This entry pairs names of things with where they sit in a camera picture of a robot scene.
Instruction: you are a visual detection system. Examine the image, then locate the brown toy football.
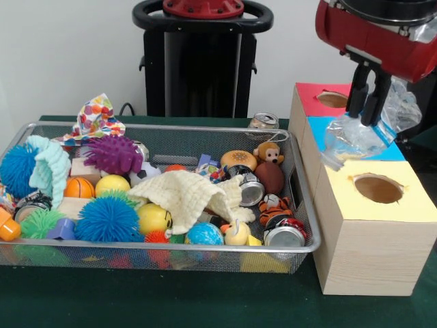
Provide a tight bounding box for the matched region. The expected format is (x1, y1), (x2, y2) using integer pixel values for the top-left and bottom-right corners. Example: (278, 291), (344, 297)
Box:
(254, 162), (286, 195)

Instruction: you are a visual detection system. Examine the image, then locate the wooden box with three holes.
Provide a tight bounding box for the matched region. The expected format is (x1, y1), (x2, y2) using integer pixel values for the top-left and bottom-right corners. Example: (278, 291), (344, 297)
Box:
(288, 83), (437, 297)

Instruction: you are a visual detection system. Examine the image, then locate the colourful dotted cloth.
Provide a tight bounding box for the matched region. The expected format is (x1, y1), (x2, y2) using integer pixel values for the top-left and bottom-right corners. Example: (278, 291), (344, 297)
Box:
(51, 92), (128, 146)

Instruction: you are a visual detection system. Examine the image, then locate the orange tiger plush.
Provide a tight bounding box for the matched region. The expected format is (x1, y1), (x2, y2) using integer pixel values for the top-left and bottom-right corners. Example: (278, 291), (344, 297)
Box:
(257, 193), (294, 226)

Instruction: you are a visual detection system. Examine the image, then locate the dark green tablecloth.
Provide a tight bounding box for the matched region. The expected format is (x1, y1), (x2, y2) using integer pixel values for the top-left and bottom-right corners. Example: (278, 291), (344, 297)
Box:
(409, 124), (437, 146)
(0, 115), (437, 328)

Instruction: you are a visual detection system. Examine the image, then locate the silver soda can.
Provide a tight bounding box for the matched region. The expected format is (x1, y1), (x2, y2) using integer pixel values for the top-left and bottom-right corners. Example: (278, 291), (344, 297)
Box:
(247, 111), (280, 130)

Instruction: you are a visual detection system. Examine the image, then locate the blue stringy rubber ball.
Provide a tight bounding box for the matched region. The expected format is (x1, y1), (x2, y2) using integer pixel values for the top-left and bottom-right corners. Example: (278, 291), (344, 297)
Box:
(0, 143), (38, 199)
(74, 195), (143, 243)

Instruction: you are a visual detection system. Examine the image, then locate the crushed clear plastic bottle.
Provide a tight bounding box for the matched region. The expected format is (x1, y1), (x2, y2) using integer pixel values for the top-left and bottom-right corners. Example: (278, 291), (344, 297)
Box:
(320, 77), (423, 172)

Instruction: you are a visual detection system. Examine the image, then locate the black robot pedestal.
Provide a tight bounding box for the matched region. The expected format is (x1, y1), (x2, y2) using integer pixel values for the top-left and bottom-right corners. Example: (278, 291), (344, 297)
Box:
(132, 0), (274, 119)

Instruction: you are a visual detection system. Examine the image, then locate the cream fluffy cloth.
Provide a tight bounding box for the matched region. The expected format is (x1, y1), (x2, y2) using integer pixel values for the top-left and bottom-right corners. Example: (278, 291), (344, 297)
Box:
(126, 169), (256, 236)

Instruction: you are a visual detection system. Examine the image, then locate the light teal cloth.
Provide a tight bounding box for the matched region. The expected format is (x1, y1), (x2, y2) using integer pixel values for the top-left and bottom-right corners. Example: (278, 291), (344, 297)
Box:
(26, 135), (72, 211)

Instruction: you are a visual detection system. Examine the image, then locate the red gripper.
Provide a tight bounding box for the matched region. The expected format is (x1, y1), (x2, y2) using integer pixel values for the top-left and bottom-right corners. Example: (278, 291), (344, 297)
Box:
(314, 0), (437, 127)

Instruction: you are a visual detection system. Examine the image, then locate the silver wire mesh bin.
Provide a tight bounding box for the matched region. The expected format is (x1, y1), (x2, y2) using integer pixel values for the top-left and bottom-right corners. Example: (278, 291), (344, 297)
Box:
(0, 122), (324, 274)

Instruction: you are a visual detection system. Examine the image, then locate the purple spiky ball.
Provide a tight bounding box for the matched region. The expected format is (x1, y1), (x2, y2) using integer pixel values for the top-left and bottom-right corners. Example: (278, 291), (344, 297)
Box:
(81, 133), (144, 175)

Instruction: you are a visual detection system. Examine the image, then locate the brown monkey plush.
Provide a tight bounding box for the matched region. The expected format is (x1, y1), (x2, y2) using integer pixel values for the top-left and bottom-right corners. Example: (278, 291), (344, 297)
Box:
(253, 141), (286, 167)

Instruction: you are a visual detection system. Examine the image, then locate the toy hamburger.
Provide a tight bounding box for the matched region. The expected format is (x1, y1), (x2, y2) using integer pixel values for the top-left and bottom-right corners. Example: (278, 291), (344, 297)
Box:
(220, 150), (257, 172)

